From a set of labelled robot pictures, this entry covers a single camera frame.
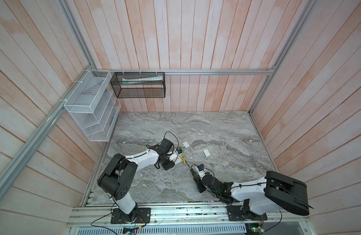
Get white battery cover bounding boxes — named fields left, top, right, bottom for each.
left=182, top=142, right=190, bottom=148
left=203, top=149, right=210, bottom=157

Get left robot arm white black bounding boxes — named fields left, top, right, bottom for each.
left=97, top=138, right=178, bottom=221

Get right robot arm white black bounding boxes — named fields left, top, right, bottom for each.
left=190, top=169, right=311, bottom=219

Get white paper in basket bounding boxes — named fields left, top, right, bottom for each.
left=121, top=75, right=164, bottom=85

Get green circuit board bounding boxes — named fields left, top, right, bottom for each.
left=122, top=227, right=138, bottom=235

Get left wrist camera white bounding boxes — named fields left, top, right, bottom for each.
left=169, top=147, right=183, bottom=162

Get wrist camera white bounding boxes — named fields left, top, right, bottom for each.
left=197, top=164, right=207, bottom=179
left=169, top=147, right=183, bottom=162

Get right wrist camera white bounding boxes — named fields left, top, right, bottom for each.
left=197, top=164, right=207, bottom=179

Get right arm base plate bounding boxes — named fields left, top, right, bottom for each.
left=226, top=205, right=268, bottom=221

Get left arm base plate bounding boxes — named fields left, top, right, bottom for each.
left=111, top=207, right=151, bottom=224

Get black mesh wall basket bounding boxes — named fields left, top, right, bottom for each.
left=110, top=71, right=166, bottom=99

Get white mesh wall shelf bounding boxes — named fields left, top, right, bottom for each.
left=64, top=70, right=121, bottom=142

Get aluminium mounting rail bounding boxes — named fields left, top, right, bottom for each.
left=65, top=202, right=310, bottom=228

